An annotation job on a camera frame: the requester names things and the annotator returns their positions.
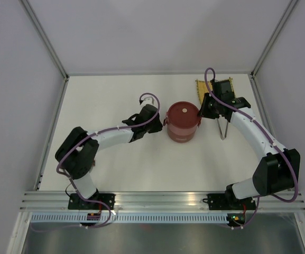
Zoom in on red steel bowl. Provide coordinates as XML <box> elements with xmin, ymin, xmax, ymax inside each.
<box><xmin>167</xmin><ymin>125</ymin><xmax>197</xmax><ymax>143</ymax></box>
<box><xmin>163</xmin><ymin>101</ymin><xmax>201</xmax><ymax>137</ymax></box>

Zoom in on metal tongs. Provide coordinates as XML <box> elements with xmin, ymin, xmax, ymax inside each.
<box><xmin>216</xmin><ymin>119</ymin><xmax>229</xmax><ymax>141</ymax></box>

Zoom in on red lid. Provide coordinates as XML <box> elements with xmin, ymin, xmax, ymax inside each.
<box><xmin>167</xmin><ymin>101</ymin><xmax>200</xmax><ymax>129</ymax></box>

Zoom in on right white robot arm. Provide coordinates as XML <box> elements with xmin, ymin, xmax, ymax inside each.
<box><xmin>196</xmin><ymin>79</ymin><xmax>301</xmax><ymax>209</ymax></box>

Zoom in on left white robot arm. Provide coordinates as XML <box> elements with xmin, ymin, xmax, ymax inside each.
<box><xmin>54</xmin><ymin>104</ymin><xmax>163</xmax><ymax>210</ymax></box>

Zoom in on yellow bamboo mat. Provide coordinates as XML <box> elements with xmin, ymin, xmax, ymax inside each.
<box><xmin>195</xmin><ymin>77</ymin><xmax>234</xmax><ymax>104</ymax></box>

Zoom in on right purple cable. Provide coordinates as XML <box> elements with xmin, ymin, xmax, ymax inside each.
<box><xmin>204</xmin><ymin>68</ymin><xmax>300</xmax><ymax>231</ymax></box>

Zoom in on purple cable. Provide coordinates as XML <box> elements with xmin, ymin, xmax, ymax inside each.
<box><xmin>204</xmin><ymin>68</ymin><xmax>300</xmax><ymax>231</ymax></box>
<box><xmin>56</xmin><ymin>92</ymin><xmax>160</xmax><ymax>228</ymax></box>

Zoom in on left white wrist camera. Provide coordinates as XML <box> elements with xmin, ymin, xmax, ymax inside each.
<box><xmin>141</xmin><ymin>96</ymin><xmax>155</xmax><ymax>106</ymax></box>

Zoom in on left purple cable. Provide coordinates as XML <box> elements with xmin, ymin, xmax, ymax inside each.
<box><xmin>56</xmin><ymin>92</ymin><xmax>160</xmax><ymax>228</ymax></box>

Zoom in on right aluminium frame post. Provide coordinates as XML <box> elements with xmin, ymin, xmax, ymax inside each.
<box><xmin>249</xmin><ymin>0</ymin><xmax>300</xmax><ymax>77</ymax></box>

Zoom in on aluminium frame post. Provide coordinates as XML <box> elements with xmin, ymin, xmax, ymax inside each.
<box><xmin>249</xmin><ymin>0</ymin><xmax>300</xmax><ymax>77</ymax></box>
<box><xmin>19</xmin><ymin>0</ymin><xmax>69</xmax><ymax>77</ymax></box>

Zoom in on white slotted cable duct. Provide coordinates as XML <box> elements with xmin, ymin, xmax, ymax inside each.
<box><xmin>31</xmin><ymin>213</ymin><xmax>228</xmax><ymax>224</ymax></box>

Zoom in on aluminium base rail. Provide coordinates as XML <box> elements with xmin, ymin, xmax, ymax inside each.
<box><xmin>19</xmin><ymin>191</ymin><xmax>305</xmax><ymax>213</ymax></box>

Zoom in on left aluminium frame post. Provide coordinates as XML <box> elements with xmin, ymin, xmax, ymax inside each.
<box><xmin>19</xmin><ymin>0</ymin><xmax>69</xmax><ymax>77</ymax></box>

